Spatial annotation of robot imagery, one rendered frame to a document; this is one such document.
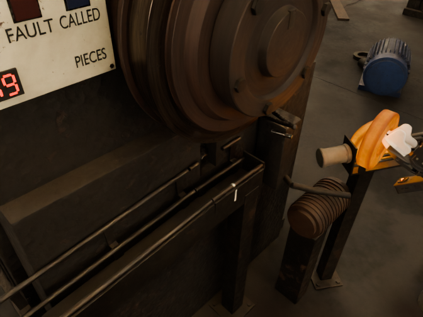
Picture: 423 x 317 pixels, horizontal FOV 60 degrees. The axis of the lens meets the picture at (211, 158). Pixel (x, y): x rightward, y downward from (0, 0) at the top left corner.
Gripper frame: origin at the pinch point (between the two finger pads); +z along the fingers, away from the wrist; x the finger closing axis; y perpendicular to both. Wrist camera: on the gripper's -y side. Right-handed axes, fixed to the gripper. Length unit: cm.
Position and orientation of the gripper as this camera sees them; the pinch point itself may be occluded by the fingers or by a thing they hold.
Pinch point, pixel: (380, 133)
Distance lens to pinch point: 100.9
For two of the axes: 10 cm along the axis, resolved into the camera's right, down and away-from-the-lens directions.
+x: -7.0, 4.2, -5.8
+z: -6.7, -6.6, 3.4
